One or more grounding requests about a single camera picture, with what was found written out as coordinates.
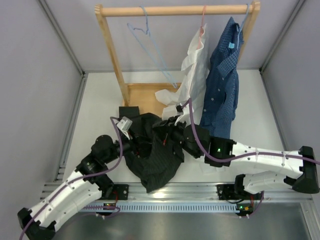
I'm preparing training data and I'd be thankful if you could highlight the white slotted cable duct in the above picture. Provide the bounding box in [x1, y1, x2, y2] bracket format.
[82, 202, 249, 213]

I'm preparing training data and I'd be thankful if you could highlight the blue checkered shirt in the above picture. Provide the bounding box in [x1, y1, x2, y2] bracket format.
[200, 17, 244, 139]

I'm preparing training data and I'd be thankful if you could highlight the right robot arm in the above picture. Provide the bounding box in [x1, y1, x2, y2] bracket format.
[152, 117, 320, 199]

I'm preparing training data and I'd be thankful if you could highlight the blue wire hanger right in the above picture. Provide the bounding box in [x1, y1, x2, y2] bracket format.
[236, 3, 250, 50]

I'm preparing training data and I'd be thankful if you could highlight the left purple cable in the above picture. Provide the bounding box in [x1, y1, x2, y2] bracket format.
[18, 115, 131, 240]

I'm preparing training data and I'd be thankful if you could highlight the white shirt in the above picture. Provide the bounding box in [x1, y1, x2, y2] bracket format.
[155, 24, 210, 125]

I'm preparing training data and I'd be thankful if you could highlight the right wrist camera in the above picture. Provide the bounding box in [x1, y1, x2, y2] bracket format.
[174, 101, 191, 126]

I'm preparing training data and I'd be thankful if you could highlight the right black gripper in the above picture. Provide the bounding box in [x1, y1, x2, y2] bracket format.
[154, 115, 202, 160]

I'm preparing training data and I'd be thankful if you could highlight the black striped shirt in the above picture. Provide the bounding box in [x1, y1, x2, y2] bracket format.
[118, 106, 185, 193]

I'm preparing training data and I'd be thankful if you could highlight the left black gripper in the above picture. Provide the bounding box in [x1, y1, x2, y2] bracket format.
[103, 128, 159, 164]

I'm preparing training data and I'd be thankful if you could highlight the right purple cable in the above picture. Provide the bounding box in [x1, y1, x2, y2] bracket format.
[179, 97, 320, 166]

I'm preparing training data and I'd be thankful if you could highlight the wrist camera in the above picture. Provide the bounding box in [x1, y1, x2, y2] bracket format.
[116, 116, 133, 140]
[174, 101, 191, 126]

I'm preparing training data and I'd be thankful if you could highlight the pink wire hanger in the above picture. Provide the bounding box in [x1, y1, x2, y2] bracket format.
[197, 5, 207, 49]

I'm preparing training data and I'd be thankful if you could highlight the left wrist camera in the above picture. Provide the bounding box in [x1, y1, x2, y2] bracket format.
[116, 116, 133, 140]

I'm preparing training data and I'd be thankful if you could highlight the light blue wire hanger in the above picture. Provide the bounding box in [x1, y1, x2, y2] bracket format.
[127, 5, 178, 89]

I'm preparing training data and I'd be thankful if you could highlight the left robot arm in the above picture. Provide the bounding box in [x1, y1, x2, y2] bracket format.
[17, 135, 152, 240]

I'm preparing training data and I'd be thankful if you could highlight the wooden clothes rack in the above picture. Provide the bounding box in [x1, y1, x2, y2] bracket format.
[94, 0, 261, 116]

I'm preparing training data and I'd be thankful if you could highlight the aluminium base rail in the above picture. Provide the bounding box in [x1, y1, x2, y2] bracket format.
[39, 181, 313, 201]

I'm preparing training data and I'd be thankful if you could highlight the purple cable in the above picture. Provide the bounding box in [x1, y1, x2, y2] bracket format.
[18, 115, 131, 240]
[179, 97, 320, 166]

